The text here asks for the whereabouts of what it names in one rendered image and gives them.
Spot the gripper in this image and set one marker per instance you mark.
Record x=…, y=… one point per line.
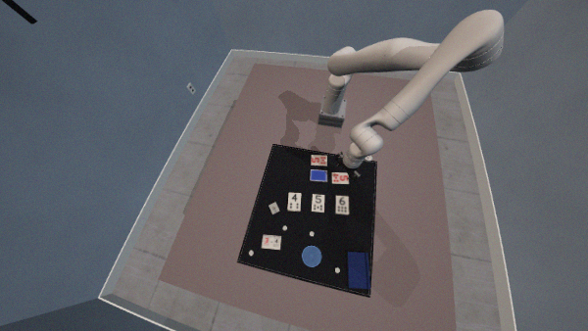
x=341, y=160

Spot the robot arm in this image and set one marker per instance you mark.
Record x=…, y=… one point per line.
x=413, y=82

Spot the low black-print card pile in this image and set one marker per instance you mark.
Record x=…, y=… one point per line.
x=342, y=204

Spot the blue-backed card stack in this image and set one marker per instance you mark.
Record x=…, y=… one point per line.
x=318, y=176

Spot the red-print card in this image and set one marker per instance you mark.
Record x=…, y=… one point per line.
x=318, y=160

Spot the single black-print card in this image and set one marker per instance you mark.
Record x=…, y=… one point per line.
x=318, y=203

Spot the thick black-print card pile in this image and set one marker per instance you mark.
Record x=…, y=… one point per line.
x=294, y=202

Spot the red and black print card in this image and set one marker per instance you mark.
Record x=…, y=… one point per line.
x=271, y=242

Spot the black mat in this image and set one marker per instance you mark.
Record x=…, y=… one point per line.
x=330, y=238

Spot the mauve pink table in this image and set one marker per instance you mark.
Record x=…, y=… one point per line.
x=404, y=229

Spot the small white button box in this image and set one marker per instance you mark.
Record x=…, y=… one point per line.
x=274, y=208

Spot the blue disc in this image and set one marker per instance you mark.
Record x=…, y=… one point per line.
x=311, y=256

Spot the blue book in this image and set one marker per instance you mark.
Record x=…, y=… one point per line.
x=358, y=271

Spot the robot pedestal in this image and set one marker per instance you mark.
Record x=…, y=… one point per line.
x=331, y=118

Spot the white wall socket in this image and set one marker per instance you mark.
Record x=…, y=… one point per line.
x=191, y=88

